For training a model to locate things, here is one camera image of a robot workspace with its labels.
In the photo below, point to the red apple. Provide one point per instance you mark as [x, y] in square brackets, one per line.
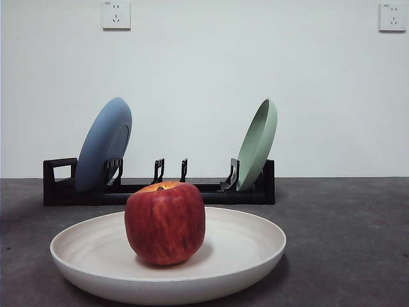
[164, 224]

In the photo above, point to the cream yellow plate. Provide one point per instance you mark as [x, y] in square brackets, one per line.
[243, 243]

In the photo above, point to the green plate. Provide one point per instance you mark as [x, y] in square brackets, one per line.
[256, 150]

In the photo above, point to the blue plate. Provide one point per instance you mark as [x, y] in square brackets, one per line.
[99, 147]

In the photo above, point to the black plate rack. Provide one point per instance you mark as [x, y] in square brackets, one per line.
[80, 198]

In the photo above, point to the white wall socket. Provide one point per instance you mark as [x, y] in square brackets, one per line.
[392, 17]
[116, 14]

